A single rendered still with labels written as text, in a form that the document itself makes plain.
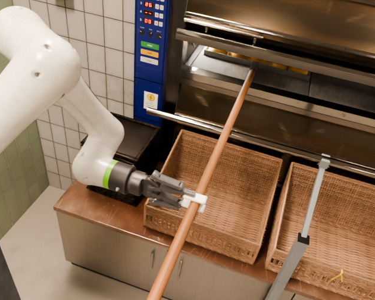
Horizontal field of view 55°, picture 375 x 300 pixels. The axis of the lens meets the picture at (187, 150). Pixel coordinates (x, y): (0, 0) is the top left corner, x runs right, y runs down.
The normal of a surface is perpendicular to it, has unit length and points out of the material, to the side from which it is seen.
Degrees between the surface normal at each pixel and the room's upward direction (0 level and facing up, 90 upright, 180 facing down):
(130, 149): 0
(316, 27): 70
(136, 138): 0
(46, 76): 76
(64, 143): 90
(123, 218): 0
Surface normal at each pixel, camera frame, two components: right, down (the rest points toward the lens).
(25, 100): 0.40, 0.44
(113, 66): -0.30, 0.59
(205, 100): -0.25, 0.29
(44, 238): 0.11, -0.76
